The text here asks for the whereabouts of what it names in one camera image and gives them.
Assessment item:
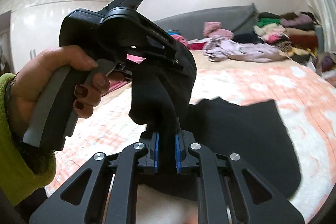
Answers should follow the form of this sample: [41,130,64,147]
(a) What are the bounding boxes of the black sweater orange cuffs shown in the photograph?
[129,44,301,201]

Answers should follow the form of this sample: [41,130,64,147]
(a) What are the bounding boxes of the green sleeve forearm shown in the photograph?
[1,73,56,206]

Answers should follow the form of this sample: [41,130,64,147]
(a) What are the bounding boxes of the stack of folded clothes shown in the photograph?
[233,11,323,64]

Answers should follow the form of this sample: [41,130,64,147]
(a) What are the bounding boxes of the left hand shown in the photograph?
[7,46,124,139]

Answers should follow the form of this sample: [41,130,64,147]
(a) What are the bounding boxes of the blue garment by headboard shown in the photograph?
[167,29,181,35]

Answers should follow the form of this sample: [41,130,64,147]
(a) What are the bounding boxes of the pink satin duvet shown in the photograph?
[104,55,145,96]

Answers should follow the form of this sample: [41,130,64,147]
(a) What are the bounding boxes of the red garment on bed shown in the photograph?
[171,34,210,51]

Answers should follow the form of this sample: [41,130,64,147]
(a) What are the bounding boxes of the pink knitted garment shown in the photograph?
[203,22,234,39]

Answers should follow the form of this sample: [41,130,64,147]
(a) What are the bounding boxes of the white wardrobe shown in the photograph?
[1,0,108,72]

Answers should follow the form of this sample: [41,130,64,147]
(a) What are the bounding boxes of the lilac crumpled garment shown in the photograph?
[203,37,287,63]

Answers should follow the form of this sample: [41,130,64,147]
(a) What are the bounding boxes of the beige bed sheet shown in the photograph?
[104,51,295,100]

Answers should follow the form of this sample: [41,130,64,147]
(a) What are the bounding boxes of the grey headboard blanket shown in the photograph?
[155,3,258,40]

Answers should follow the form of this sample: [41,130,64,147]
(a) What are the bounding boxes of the peach white plush blanket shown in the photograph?
[46,64,335,221]

